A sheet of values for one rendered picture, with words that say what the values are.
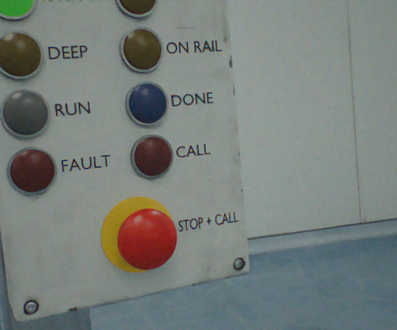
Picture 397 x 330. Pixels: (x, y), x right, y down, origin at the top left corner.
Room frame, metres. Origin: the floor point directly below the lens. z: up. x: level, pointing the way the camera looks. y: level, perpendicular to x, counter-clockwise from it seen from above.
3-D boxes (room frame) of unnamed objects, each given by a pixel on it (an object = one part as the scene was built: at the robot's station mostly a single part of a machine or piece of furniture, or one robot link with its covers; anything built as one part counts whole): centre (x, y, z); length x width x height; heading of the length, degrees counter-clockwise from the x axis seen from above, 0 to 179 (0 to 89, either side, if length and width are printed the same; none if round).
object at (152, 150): (0.40, 0.03, 0.96); 0.03 x 0.01 x 0.03; 113
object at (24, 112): (0.37, 0.10, 0.99); 0.03 x 0.01 x 0.03; 113
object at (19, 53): (0.37, 0.10, 1.03); 0.03 x 0.01 x 0.03; 113
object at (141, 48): (0.40, 0.03, 1.03); 0.03 x 0.01 x 0.03; 113
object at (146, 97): (0.40, 0.03, 0.99); 0.03 x 0.01 x 0.03; 113
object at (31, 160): (0.37, 0.10, 0.96); 0.03 x 0.01 x 0.03; 113
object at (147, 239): (0.40, 0.04, 0.90); 0.04 x 0.04 x 0.04; 23
